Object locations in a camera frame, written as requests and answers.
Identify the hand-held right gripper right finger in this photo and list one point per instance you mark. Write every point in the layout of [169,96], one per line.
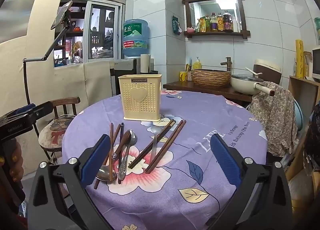
[225,157]

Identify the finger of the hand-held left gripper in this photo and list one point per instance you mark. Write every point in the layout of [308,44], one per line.
[25,108]
[43,109]

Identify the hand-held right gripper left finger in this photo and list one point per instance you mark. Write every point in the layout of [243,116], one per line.
[96,159]

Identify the wooden spoon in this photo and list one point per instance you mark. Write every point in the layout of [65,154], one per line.
[122,144]

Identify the dark brown chopstick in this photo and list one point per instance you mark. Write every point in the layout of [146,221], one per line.
[153,144]
[150,142]

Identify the reddish brown chopstick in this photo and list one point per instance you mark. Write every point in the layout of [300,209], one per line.
[163,145]
[167,146]

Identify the cream plastic utensil holder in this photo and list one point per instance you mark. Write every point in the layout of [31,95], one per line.
[130,104]

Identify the person's left hand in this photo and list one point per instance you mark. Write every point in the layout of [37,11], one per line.
[15,167]

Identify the wooden chair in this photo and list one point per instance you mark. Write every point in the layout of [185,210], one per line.
[65,101]

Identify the cat print seat cushion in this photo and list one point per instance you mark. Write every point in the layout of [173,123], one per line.
[56,132]

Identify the black chopstick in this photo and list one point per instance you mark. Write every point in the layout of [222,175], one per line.
[121,132]

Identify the beige cardboard sheet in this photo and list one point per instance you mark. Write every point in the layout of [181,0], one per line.
[15,69]

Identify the purple floral tablecloth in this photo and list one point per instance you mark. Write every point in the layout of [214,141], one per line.
[195,109]

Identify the plain metal spoon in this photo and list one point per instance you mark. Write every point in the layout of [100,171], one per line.
[154,144]

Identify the floral patterned cloth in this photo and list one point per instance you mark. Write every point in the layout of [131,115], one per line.
[275,114]

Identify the wooden counter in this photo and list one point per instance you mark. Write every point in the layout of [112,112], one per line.
[200,91]

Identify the black phone stand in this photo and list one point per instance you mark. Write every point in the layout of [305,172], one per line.
[56,38]

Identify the cream pan with lid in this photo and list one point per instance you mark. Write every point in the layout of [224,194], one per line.
[243,83]

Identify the wicker basket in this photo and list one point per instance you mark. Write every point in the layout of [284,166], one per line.
[211,78]

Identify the white ladle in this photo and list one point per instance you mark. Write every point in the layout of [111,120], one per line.
[252,71]

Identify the yellow cup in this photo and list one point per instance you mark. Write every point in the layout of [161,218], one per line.
[183,76]

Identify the black bag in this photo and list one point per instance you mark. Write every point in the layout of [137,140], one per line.
[313,134]

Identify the grey water dispenser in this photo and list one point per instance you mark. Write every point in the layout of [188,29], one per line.
[125,67]

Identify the bronze faucet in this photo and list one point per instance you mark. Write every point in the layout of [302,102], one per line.
[228,63]

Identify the window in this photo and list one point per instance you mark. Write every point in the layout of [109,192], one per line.
[100,32]

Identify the smartphone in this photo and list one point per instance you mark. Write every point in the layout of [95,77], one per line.
[61,14]

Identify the yellow soap bottle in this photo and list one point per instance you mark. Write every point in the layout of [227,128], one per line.
[197,64]

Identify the brown white rice cooker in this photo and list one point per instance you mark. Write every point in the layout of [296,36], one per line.
[271,71]

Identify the wooden cabinet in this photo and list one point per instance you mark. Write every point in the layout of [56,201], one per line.
[305,89]

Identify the white paper cup tube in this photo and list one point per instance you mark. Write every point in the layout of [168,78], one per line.
[145,63]

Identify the blue water jug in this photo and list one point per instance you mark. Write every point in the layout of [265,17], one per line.
[135,37]

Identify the yellow package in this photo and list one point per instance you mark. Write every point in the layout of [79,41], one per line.
[299,57]

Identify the white microwave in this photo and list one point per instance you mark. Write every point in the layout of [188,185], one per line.
[316,63]

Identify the pink pot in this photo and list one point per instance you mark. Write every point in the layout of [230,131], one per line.
[190,29]

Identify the yellow seasoning packet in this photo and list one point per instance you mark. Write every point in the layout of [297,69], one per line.
[201,25]

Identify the yellow label bottle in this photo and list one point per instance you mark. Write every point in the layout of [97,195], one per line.
[220,22]

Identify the green yellow bottle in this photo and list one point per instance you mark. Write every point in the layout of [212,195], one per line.
[207,23]

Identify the purple label bottle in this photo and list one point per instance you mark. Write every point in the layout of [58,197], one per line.
[213,22]

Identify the dark red label bottle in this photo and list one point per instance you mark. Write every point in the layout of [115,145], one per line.
[227,22]

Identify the green hanging packet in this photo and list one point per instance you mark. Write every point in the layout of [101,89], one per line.
[176,26]

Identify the wooden framed mirror shelf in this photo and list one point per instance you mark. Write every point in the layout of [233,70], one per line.
[186,14]

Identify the green instant noodle cups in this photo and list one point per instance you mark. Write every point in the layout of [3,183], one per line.
[317,28]

